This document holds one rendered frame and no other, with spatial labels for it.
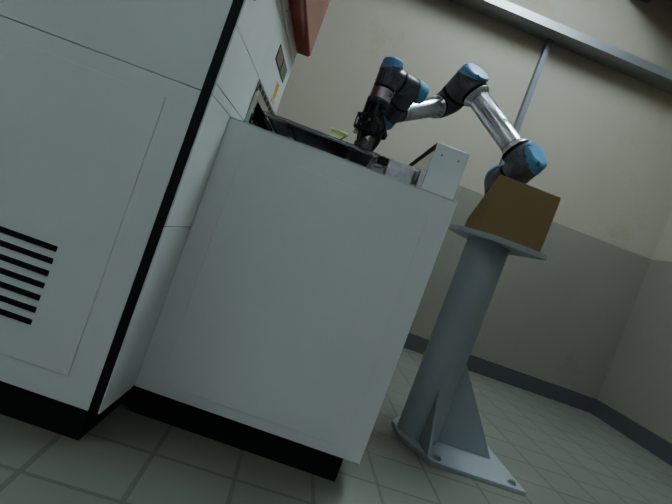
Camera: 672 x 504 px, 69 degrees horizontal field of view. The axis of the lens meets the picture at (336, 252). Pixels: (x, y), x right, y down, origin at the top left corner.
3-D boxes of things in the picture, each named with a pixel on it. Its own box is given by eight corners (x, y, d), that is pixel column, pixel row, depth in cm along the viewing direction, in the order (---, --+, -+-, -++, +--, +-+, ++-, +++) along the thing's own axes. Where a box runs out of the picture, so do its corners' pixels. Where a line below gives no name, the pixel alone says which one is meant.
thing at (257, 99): (243, 120, 141) (254, 88, 141) (262, 146, 185) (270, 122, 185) (248, 122, 141) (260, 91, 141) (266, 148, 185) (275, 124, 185)
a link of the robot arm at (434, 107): (436, 103, 218) (367, 113, 184) (452, 85, 210) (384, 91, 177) (451, 123, 216) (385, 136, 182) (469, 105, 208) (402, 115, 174)
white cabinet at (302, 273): (123, 415, 127) (229, 117, 124) (209, 335, 223) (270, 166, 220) (354, 495, 129) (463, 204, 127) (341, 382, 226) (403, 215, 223)
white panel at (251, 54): (201, 90, 104) (264, -90, 103) (255, 151, 186) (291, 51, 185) (215, 95, 105) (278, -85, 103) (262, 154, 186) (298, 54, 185)
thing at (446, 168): (420, 190, 132) (438, 141, 132) (391, 202, 187) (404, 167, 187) (452, 202, 133) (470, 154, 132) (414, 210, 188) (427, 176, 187)
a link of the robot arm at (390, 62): (410, 63, 167) (390, 52, 164) (399, 94, 168) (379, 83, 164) (399, 67, 174) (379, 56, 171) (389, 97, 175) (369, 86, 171)
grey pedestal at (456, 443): (479, 440, 214) (546, 265, 212) (525, 496, 171) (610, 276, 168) (371, 404, 210) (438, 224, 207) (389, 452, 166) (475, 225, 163)
